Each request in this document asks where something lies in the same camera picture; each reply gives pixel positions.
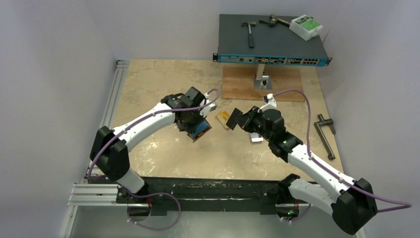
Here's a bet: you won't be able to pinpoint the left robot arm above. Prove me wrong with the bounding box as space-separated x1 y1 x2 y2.
88 87 215 203

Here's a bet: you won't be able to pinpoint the blue network switch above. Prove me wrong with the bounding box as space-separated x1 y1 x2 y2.
212 14 332 67

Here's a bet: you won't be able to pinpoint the brown wooden board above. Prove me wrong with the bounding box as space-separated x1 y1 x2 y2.
221 66 303 101

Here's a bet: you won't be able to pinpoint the silver white cards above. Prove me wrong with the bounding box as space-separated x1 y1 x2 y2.
250 133 264 143

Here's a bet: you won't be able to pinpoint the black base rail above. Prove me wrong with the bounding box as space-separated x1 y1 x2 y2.
111 174 307 219

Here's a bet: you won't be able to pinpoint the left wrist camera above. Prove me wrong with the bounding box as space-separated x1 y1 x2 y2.
199 93 217 118

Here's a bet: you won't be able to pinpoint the grey metal clamp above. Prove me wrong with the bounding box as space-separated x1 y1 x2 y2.
314 114 336 161

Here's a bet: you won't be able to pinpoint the purple cable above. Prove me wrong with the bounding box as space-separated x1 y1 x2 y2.
263 88 413 224
87 88 221 231

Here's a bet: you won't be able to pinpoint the white green box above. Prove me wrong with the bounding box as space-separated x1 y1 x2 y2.
289 15 323 41

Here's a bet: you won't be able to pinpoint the aluminium frame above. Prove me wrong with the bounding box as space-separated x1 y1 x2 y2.
60 59 367 238

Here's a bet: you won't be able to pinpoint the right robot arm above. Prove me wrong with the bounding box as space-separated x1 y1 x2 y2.
227 106 378 235

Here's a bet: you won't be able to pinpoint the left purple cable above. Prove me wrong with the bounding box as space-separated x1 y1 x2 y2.
87 88 221 231

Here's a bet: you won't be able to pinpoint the silver metal stand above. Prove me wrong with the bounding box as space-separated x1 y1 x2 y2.
254 64 272 90

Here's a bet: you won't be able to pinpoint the hammer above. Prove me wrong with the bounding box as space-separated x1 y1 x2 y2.
241 22 257 49

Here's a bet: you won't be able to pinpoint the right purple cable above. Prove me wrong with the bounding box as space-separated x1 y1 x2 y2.
263 88 413 224

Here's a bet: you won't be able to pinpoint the black metal tool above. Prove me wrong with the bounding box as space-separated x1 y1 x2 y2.
259 14 290 27

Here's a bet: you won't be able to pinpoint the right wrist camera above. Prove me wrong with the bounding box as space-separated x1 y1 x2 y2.
259 93 277 112

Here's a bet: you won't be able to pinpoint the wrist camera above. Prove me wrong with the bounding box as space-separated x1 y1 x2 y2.
259 93 277 112
199 93 217 118

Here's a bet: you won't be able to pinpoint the brown leather card holder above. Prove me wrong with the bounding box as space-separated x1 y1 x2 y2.
188 119 212 142

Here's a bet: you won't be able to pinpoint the orange card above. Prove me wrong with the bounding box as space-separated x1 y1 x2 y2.
215 111 230 129

